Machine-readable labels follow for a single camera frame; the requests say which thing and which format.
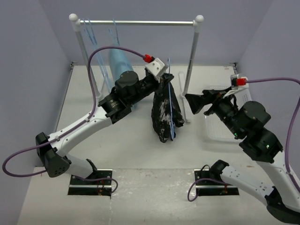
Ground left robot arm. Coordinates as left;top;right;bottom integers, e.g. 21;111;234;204
36;70;166;184

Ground clear plastic basket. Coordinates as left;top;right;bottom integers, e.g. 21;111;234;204
204;89;252;143

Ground light blue folded trousers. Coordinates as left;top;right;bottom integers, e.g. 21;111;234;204
107;46;140;111

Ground empty blue wire hanger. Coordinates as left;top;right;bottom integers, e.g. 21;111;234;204
83;19;109;84

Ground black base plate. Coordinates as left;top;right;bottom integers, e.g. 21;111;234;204
194;168;240;196
67;169;113;196

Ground blue wire trouser hanger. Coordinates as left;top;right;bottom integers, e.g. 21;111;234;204
165;58;176;141

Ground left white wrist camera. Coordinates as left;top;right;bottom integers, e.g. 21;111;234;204
145;58;168;82

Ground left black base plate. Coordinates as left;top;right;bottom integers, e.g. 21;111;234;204
67;169;113;196

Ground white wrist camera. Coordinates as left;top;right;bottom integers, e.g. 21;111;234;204
223;74;249;98
145;58;168;82

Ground black white patterned trousers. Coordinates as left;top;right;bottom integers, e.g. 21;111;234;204
151;73;185;143

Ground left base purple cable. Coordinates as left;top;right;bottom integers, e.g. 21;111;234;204
72;175;119;195

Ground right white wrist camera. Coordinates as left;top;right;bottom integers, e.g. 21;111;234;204
223;74;249;98

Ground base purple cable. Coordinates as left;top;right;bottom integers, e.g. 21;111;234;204
187;178;232;202
72;175;119;195

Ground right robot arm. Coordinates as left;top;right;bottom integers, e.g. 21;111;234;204
185;88;300;225

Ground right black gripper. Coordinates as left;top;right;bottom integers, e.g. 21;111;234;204
183;84;242;136

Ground white metal clothes rack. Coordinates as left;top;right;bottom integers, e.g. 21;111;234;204
68;14;204;124

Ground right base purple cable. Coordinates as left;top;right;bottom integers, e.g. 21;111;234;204
187;178;232;202

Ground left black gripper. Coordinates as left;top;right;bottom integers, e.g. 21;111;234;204
128;72;174;105

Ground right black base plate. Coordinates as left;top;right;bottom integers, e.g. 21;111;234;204
194;168;240;196

